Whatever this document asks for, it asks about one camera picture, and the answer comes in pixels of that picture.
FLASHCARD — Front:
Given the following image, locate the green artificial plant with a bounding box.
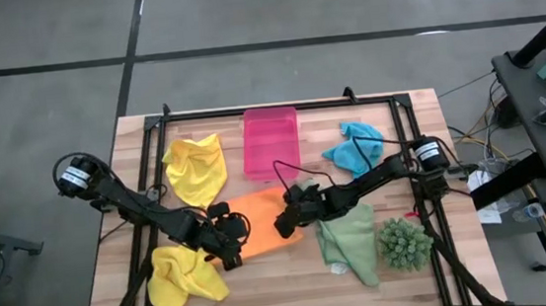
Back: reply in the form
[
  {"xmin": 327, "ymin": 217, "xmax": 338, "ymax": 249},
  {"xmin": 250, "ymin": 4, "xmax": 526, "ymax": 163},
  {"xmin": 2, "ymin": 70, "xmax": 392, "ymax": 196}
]
[{"xmin": 374, "ymin": 214, "xmax": 436, "ymax": 275}]

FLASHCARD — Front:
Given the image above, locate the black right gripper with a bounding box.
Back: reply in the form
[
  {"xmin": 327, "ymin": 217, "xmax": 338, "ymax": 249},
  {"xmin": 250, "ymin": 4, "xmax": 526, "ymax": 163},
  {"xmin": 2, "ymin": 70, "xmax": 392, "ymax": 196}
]
[{"xmin": 270, "ymin": 179, "xmax": 346, "ymax": 241}]

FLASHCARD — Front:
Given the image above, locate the black aluminium table frame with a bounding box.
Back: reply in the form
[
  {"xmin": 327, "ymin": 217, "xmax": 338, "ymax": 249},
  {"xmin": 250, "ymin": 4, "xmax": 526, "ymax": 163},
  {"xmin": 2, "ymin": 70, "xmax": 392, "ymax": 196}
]
[{"xmin": 63, "ymin": 73, "xmax": 513, "ymax": 306}]

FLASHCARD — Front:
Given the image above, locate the white crumpled paper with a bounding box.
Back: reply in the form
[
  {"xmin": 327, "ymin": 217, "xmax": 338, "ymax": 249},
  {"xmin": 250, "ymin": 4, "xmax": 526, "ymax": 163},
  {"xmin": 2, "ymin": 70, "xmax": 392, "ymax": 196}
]
[{"xmin": 465, "ymin": 167, "xmax": 505, "ymax": 228}]

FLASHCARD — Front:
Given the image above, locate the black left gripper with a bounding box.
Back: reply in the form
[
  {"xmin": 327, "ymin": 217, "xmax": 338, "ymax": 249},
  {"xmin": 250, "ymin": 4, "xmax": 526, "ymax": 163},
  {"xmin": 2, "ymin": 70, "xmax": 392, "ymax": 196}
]
[{"xmin": 197, "ymin": 198, "xmax": 256, "ymax": 274}]

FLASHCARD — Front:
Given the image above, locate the green microfiber towel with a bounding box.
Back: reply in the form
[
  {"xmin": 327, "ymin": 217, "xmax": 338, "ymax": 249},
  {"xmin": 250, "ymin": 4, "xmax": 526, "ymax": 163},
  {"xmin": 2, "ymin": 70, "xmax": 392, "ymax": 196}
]
[{"xmin": 299, "ymin": 172, "xmax": 383, "ymax": 293}]

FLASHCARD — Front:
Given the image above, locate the black power adapter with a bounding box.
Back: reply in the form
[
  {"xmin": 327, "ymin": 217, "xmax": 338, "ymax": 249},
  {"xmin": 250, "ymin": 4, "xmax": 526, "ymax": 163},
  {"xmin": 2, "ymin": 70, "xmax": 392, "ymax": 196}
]
[{"xmin": 492, "ymin": 95, "xmax": 520, "ymax": 130}]

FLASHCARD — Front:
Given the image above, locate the yellow microfiber towel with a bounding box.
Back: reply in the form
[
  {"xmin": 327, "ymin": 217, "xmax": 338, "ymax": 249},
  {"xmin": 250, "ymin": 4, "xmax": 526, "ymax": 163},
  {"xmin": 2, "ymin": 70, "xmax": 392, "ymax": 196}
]
[
  {"xmin": 160, "ymin": 131, "xmax": 232, "ymax": 212},
  {"xmin": 142, "ymin": 240, "xmax": 232, "ymax": 306}
]

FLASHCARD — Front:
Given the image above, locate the orange microfiber towel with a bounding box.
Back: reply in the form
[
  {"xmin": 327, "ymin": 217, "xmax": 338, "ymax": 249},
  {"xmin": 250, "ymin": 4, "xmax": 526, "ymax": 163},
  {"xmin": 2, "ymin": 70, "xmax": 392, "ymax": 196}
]
[{"xmin": 206, "ymin": 185, "xmax": 308, "ymax": 268}]

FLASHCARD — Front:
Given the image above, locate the pink translucent plastic bin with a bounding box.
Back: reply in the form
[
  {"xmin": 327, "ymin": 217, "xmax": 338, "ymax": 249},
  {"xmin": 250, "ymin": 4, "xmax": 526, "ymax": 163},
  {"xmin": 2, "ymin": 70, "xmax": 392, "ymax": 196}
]
[{"xmin": 238, "ymin": 105, "xmax": 304, "ymax": 185}]

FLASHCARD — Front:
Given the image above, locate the clear plastic bottle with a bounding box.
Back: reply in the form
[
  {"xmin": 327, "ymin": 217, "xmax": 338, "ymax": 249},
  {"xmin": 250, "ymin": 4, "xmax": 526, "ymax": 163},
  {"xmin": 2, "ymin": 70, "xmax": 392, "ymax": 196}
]
[{"xmin": 510, "ymin": 200, "xmax": 546, "ymax": 225}]

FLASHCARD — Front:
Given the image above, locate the black diagonal pole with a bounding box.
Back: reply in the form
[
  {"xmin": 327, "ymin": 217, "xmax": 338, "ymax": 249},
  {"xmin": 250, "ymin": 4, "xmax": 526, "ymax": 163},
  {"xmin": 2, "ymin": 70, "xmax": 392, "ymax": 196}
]
[{"xmin": 507, "ymin": 0, "xmax": 546, "ymax": 69}]

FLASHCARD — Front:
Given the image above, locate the blue microfiber towel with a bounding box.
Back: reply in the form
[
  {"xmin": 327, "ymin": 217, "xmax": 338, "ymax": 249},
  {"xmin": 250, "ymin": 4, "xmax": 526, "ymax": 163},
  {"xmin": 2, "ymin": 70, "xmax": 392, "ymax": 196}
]
[{"xmin": 318, "ymin": 117, "xmax": 389, "ymax": 183}]

